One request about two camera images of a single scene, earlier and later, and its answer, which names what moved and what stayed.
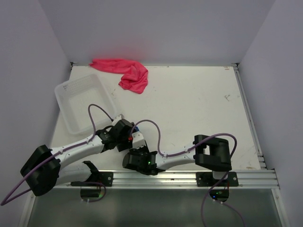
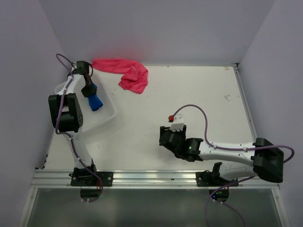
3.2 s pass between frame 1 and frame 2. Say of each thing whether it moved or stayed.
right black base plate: stayed
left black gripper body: moved
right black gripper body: moved
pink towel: stayed
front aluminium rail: stayed
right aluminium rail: stayed
